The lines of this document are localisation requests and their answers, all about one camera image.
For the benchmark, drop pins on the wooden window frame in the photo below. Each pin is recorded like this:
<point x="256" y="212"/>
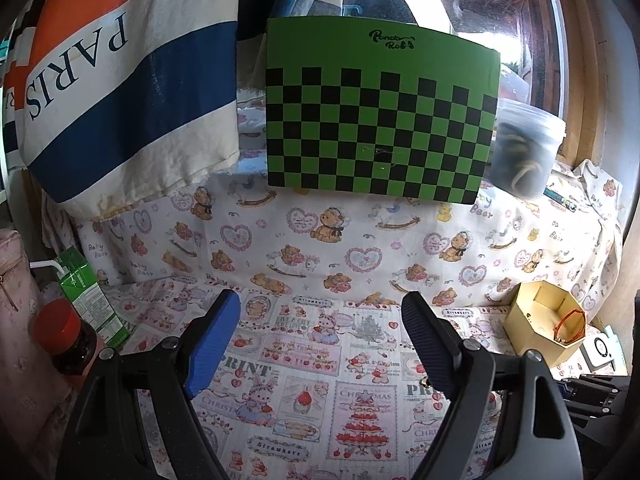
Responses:
<point x="575" y="60"/>

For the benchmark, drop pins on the green drink carton with straw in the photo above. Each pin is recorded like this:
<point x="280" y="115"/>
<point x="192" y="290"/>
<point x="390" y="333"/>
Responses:
<point x="92" y="300"/>

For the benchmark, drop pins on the pink bag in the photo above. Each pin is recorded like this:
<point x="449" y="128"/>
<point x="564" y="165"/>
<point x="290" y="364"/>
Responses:
<point x="25" y="340"/>

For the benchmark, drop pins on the yellow octagonal cardboard box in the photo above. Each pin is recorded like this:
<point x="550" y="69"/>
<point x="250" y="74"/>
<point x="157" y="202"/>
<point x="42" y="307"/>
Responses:
<point x="530" y="320"/>

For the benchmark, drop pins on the bear print bed sheet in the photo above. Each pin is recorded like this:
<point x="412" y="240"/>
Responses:
<point x="300" y="240"/>

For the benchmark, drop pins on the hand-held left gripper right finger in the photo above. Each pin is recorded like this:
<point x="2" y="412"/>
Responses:
<point x="431" y="347"/>

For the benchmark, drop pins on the blue plastic hook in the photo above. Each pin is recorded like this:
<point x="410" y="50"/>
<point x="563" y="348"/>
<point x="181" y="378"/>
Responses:
<point x="351" y="9"/>

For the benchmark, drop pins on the white square device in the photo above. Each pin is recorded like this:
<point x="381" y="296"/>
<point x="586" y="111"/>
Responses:
<point x="602" y="351"/>

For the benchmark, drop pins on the green black checkered board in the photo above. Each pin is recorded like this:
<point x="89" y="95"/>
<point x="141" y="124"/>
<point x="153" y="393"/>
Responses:
<point x="380" y="115"/>

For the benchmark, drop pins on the red capped drink bottle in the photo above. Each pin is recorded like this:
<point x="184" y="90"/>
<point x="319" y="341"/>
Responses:
<point x="65" y="332"/>

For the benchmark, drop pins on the teal pen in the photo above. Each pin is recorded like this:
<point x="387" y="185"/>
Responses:
<point x="561" y="198"/>

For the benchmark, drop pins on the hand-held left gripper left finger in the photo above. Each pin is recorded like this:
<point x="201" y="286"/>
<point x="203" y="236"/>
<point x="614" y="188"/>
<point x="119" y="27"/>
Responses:
<point x="212" y="347"/>

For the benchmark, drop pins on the bunny print cloth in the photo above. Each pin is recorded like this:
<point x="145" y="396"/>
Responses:
<point x="310" y="385"/>

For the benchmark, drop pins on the striped white orange blue towel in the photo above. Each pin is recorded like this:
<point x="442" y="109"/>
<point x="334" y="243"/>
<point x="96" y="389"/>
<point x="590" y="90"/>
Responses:
<point x="125" y="85"/>

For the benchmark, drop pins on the clear plastic tub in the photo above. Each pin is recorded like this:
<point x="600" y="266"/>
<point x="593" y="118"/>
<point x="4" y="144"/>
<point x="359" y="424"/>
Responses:
<point x="525" y="150"/>

